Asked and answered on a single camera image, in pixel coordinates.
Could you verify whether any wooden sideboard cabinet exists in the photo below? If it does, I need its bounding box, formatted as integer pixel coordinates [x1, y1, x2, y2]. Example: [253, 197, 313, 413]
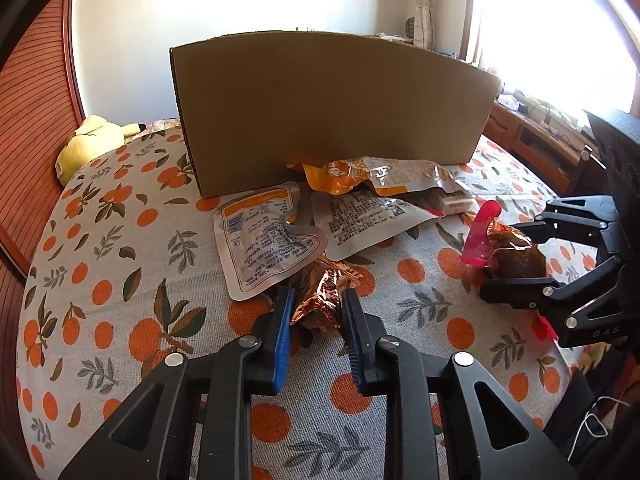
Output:
[483, 101, 608, 196]

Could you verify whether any red snack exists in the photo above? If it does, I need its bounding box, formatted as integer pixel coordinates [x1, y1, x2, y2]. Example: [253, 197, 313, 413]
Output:
[459, 199, 559, 340]

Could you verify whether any copper foil candy wrapper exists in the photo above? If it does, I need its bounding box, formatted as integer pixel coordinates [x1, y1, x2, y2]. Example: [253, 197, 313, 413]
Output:
[290, 255, 362, 337]

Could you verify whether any orange white snack pouch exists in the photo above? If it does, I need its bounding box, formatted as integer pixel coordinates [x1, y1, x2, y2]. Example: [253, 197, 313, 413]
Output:
[288, 156, 462, 197]

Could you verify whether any brown cardboard box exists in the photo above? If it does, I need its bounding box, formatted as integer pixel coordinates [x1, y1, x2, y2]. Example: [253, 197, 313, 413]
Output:
[169, 32, 499, 198]

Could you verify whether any white orange-edged snack pouch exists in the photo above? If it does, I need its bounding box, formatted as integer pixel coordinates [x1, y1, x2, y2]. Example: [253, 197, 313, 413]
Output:
[214, 181, 329, 301]

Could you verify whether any wooden louvered wardrobe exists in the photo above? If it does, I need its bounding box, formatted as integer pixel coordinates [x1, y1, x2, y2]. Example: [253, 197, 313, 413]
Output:
[1, 0, 85, 456]

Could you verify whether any patterned window curtain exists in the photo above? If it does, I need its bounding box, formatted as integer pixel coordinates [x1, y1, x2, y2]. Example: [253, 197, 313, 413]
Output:
[413, 0, 435, 50]

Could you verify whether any white nougat candy bar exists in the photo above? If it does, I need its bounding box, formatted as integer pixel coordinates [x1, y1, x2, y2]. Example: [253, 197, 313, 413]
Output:
[412, 188, 475, 217]

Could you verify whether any white printed snack pouch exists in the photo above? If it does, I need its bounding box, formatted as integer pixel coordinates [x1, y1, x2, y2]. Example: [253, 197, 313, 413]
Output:
[310, 191, 438, 261]

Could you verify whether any yellow plush toy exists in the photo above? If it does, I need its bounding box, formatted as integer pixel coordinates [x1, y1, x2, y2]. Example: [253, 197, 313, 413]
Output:
[54, 115, 146, 186]

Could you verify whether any orange print bed sheet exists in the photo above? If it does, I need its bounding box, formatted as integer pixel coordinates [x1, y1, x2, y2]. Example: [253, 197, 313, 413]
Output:
[15, 128, 578, 479]

